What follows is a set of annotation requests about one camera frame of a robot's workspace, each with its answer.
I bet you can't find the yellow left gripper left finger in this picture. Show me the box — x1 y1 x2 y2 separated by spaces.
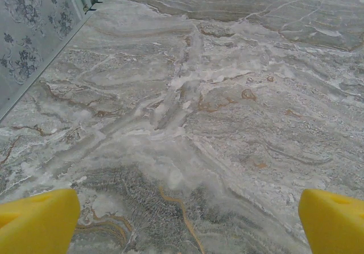
0 188 81 254

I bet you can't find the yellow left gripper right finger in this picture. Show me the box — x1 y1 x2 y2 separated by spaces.
298 188 364 254

